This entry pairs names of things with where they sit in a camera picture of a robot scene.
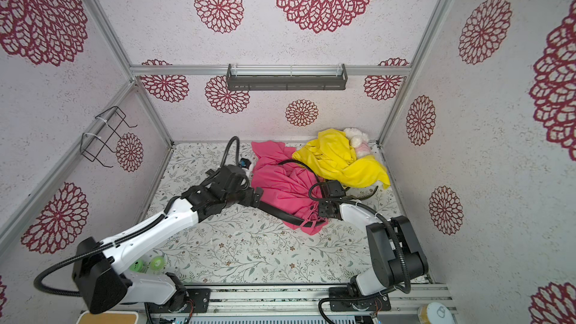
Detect black leather belt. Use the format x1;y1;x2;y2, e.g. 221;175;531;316
252;159;328;235

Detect yellow garment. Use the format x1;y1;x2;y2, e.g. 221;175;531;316
292;128;391;189

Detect pink trousers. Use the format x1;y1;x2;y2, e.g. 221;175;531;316
251;141;326;236

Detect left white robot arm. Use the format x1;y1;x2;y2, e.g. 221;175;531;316
72;165;263;314

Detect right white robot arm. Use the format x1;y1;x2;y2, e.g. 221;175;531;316
308;180;428;299

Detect white pink plush toy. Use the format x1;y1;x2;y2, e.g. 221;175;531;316
343;127;371;159

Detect left black cable conduit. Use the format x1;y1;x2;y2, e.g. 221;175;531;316
33;136;242;298

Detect black cable conduit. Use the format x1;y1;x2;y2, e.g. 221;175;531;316
307;181;413;324
33;136;242;298

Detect right black cable conduit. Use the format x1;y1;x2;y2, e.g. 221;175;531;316
307;181;413;324

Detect black wall shelf rail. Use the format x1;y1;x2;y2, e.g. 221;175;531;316
225;64;349;92

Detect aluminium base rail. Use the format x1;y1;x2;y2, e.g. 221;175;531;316
82;283;460;324

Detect black wire wall rack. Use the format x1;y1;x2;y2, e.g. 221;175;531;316
79;106;137;169

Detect wooden board white frame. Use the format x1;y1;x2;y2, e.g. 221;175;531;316
76;311;140;324

